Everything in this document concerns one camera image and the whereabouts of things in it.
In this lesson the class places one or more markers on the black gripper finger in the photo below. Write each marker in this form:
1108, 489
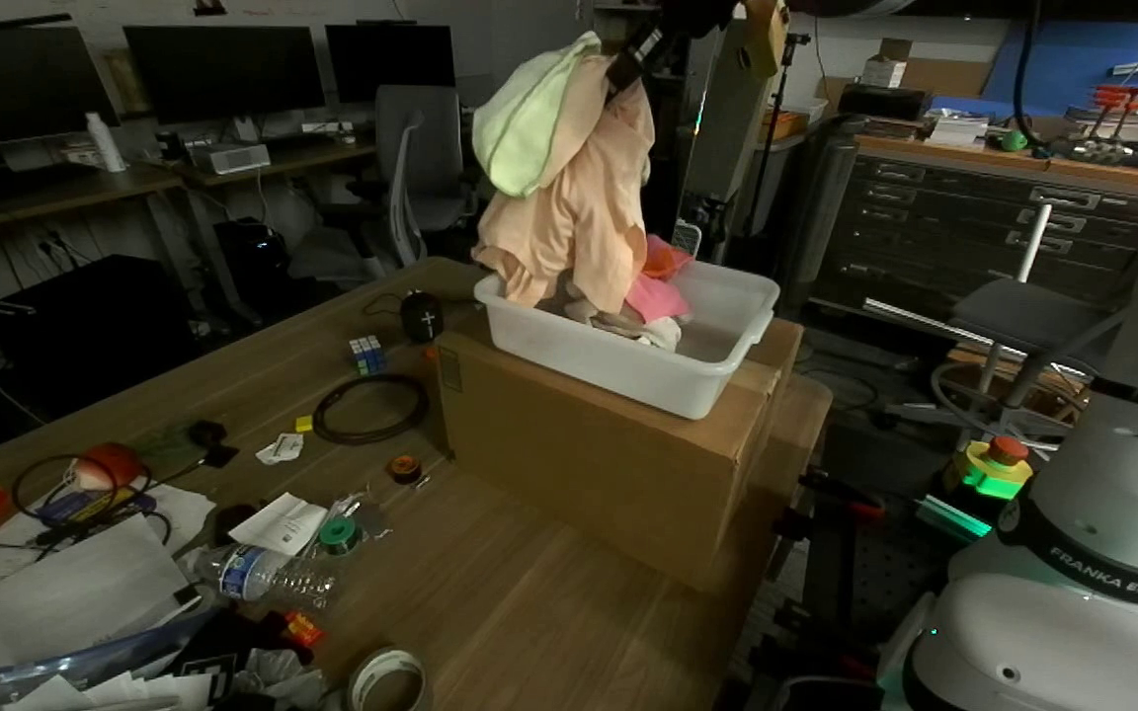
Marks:
630, 60

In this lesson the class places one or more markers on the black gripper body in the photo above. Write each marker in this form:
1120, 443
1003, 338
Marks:
694, 15

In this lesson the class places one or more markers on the light green towel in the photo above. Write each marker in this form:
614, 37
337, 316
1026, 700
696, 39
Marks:
524, 123

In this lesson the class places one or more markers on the peach cloth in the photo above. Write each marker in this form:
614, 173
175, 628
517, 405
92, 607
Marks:
582, 209

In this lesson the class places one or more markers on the orange striped towel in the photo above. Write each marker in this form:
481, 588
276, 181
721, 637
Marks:
664, 258

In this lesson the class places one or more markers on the pink cloth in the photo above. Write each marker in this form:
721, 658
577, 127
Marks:
655, 301

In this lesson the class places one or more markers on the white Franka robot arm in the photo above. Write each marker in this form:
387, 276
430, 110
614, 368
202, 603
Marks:
1096, 633

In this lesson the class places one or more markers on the grey office chair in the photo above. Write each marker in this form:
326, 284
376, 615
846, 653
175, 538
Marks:
419, 158

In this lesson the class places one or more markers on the black computer monitor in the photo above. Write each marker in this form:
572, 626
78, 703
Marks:
393, 60
17, 79
222, 71

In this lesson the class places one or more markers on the small white cloth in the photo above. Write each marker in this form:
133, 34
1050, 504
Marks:
655, 333

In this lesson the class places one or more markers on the white plastic bin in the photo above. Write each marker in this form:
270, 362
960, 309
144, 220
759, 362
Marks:
622, 368

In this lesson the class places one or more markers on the black tool cabinet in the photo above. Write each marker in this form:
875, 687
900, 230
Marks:
939, 239

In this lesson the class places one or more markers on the black cylinder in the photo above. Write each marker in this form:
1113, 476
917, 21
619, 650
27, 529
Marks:
426, 316

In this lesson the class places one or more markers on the wooden office desk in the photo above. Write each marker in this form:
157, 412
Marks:
57, 200
305, 158

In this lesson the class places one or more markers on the blue panel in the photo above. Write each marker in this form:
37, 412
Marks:
1068, 60

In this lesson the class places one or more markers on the small blue box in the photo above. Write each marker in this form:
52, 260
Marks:
370, 353

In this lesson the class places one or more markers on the brown cardboard box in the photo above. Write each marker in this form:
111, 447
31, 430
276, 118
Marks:
596, 458

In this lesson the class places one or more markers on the white desktop device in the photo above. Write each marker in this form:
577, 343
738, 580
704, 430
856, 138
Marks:
239, 158

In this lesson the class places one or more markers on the small brown disc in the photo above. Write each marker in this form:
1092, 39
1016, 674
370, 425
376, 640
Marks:
406, 468

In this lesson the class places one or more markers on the small white tag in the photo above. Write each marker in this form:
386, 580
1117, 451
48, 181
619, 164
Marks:
282, 447

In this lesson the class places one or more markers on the white bottle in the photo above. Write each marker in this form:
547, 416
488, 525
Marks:
103, 143

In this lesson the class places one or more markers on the emergency stop with green base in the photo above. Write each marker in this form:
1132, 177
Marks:
989, 468

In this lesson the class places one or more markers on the small green object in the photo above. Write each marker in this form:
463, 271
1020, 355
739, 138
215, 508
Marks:
337, 529

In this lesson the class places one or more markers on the small black device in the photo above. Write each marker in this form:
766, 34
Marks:
212, 438

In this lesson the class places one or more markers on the white power adapter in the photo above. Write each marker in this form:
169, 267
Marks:
278, 521

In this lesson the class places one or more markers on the computer tower case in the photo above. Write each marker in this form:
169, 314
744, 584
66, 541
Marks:
87, 327

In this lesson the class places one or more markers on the clear water bottle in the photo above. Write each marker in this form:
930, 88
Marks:
239, 568

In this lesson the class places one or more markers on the small orange object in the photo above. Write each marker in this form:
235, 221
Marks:
301, 628

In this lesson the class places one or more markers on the red emergency button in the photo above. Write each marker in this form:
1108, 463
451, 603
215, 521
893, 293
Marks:
111, 468

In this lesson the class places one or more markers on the tape roll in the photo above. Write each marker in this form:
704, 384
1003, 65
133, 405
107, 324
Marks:
386, 682

